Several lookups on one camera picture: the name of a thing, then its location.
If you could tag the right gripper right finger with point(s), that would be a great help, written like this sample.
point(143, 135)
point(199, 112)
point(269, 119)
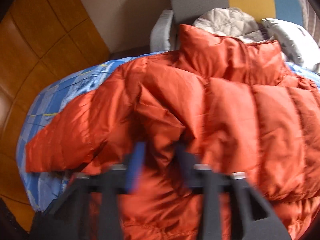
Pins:
point(229, 203)

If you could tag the orange puffer jacket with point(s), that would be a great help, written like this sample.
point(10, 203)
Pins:
point(186, 225)

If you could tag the grey bed side rail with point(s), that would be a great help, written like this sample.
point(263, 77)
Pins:
point(160, 34)

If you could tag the blue plaid bed sheet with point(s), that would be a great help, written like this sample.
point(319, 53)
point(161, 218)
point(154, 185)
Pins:
point(50, 104)

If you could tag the pink striped curtain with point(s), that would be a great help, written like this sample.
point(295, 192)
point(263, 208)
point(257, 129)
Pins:
point(310, 20)

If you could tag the beige quilted jacket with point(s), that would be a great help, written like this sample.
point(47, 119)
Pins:
point(232, 22)

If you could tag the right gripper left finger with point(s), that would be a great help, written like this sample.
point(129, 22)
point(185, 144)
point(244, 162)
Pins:
point(67, 217)

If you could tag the white printed pillow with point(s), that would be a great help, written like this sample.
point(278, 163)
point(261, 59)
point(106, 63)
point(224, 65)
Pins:
point(296, 43)

